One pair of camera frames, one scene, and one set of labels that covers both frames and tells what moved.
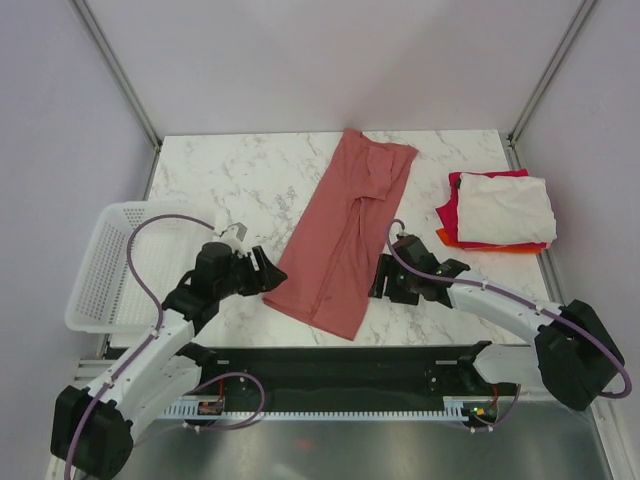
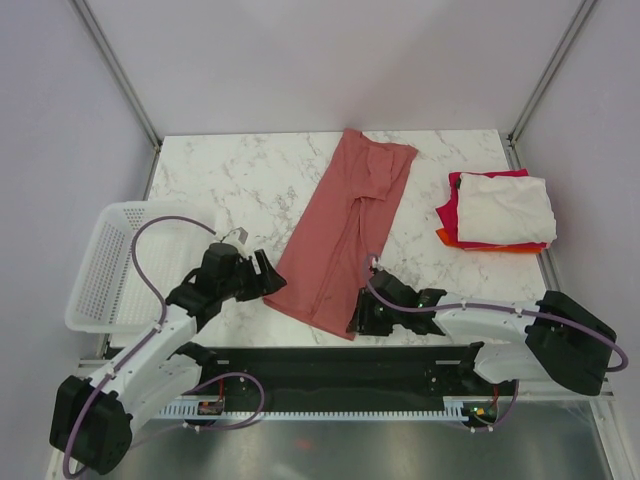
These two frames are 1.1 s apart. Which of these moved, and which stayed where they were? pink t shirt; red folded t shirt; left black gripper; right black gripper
Moved: right black gripper
Stayed: red folded t shirt; left black gripper; pink t shirt
